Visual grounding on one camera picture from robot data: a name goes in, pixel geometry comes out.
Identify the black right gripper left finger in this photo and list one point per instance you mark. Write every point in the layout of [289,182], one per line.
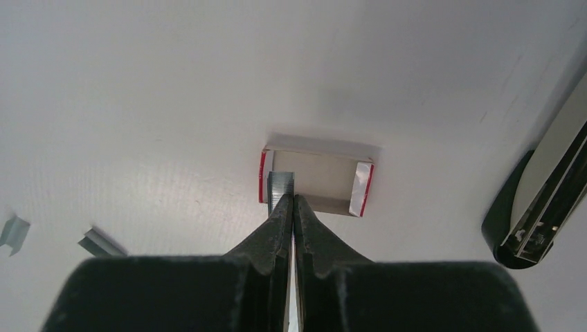
[246,289]

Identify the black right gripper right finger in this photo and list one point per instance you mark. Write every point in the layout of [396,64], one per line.
[341,290]

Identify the staple box tray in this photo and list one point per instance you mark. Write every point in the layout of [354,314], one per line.
[333,184]

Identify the silver staple strip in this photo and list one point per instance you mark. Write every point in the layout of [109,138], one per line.
[100,244]
[14,234]
[278,185]

